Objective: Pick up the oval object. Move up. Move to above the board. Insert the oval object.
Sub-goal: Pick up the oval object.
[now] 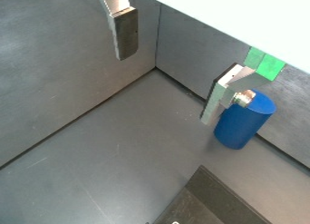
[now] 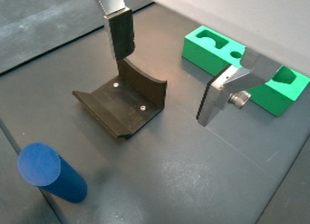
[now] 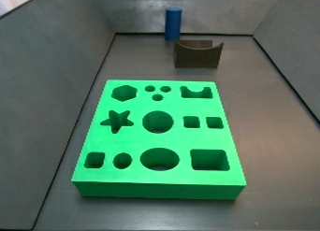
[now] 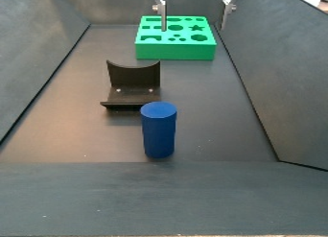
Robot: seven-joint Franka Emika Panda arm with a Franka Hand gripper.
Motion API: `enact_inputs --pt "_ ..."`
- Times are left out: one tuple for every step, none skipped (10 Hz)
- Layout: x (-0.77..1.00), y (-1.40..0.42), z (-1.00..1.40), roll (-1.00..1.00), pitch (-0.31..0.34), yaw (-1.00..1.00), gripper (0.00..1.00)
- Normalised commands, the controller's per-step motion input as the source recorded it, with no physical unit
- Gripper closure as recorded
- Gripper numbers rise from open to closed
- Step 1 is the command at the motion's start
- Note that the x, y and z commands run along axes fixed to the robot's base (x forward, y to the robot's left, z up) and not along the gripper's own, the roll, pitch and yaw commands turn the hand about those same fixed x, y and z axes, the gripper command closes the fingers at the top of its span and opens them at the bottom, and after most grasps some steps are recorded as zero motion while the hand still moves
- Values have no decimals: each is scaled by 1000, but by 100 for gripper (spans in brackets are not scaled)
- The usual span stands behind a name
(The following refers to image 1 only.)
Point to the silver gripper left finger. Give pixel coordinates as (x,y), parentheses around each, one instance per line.
(124,24)

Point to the black curved holder stand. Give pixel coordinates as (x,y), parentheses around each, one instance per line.
(208,202)

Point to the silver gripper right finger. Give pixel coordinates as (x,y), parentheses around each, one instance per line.
(232,89)

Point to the blue oval cylinder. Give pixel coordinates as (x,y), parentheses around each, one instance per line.
(240,122)

